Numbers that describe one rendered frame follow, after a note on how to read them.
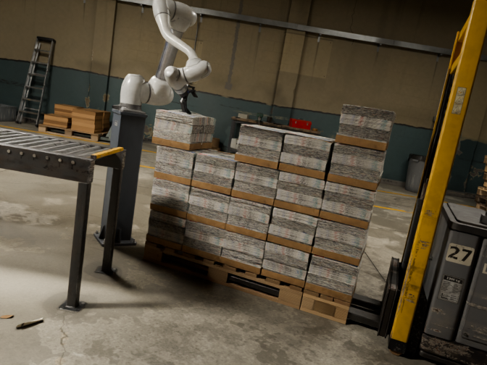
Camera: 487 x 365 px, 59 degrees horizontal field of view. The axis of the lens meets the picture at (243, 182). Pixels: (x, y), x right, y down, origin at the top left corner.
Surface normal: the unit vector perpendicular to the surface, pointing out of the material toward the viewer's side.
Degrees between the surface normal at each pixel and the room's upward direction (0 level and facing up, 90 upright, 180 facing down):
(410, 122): 90
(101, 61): 90
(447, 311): 90
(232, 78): 90
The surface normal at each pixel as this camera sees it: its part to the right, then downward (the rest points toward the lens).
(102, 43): -0.04, 0.17
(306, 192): -0.35, 0.11
